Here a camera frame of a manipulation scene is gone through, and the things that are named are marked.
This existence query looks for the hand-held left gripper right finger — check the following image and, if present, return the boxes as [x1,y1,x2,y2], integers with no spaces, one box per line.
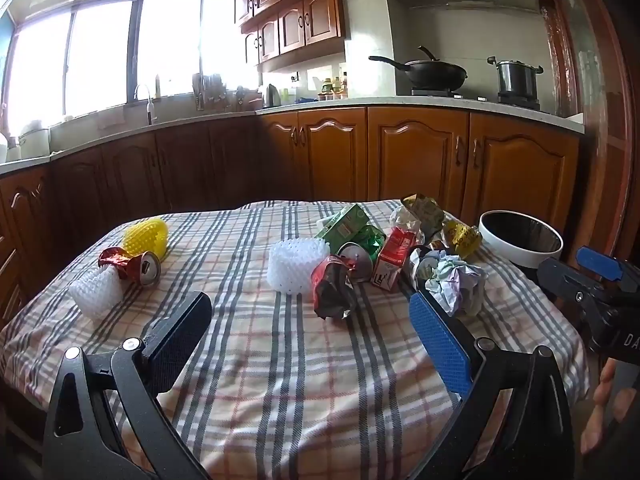
[407,290,576,480]

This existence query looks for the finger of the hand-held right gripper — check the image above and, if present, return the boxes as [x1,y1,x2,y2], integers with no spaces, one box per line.
[575,245,640,292]
[537,256,611,307]

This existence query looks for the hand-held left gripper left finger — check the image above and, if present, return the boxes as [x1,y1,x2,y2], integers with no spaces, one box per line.
[42,290,213,480]

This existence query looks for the white rimmed trash bin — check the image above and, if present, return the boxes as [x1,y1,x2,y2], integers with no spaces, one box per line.
[478,210,564,267]

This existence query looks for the green drink carton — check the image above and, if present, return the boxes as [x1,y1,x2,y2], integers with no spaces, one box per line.
[314,203,373,243]

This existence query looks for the person's right hand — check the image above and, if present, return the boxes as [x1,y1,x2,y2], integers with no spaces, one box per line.
[580,359,640,457]

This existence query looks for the crumpled paper ball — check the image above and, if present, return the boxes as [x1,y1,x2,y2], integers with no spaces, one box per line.
[410,247,488,317]

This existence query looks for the crushed red can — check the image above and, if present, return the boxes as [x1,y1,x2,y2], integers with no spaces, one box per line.
[98,247,162,288]

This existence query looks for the red white drink carton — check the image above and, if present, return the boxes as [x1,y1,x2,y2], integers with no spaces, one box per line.
[371,226,423,293]

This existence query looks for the small white foam net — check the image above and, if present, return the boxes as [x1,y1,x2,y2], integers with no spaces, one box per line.
[67,267,126,321]

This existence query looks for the yellow foam fruit net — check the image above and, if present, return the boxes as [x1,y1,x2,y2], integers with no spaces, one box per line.
[122,216,169,261]

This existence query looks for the yellow printed wrapper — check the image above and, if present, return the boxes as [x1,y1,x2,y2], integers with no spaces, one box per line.
[442,220,483,261]

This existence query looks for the red black snack bag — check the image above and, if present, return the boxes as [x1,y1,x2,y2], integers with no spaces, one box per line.
[311,255,358,321]

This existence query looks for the crushed green can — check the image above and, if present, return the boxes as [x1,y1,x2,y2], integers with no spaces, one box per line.
[336,225,388,283]

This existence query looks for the clear plastic bag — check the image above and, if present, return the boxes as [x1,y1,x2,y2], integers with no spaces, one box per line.
[389,205,426,246]

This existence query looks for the wooden glass door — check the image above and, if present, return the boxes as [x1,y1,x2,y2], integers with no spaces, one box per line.
[540,0,640,281]

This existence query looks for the gold foil wrapper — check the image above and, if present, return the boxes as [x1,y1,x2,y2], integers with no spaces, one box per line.
[400,193,446,241]

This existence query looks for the large white foam net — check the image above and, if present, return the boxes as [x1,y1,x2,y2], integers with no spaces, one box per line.
[267,239,331,296]

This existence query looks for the wooden base cabinets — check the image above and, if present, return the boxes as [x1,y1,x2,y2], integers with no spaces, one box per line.
[0,107,583,311]

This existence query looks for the steel cooking pot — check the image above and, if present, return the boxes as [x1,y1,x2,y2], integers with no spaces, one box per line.
[487,56,544,101]

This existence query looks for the gas stove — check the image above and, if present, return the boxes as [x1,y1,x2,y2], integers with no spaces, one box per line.
[410,89,543,111]

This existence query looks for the kitchen faucet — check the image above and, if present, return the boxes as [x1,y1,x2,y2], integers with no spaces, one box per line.
[134,83,157,126]

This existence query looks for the white enamel pot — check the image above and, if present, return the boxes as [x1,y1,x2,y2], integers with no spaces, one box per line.
[17,120,51,158]

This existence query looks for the black wok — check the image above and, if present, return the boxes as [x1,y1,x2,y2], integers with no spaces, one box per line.
[369,46,468,93]

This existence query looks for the dish rack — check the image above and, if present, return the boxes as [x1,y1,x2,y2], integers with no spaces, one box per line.
[192,72,236,111]

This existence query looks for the kitchen countertop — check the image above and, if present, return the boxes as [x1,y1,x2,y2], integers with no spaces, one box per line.
[0,95,586,176]

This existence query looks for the row of condiment bottles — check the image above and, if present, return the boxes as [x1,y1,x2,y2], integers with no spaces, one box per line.
[317,72,348,102]

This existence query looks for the kitchen window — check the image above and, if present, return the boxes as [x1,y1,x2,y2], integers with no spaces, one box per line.
[0,0,261,131]

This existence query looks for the wooden wall cabinets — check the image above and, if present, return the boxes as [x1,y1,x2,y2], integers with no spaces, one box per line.
[230,0,373,73]

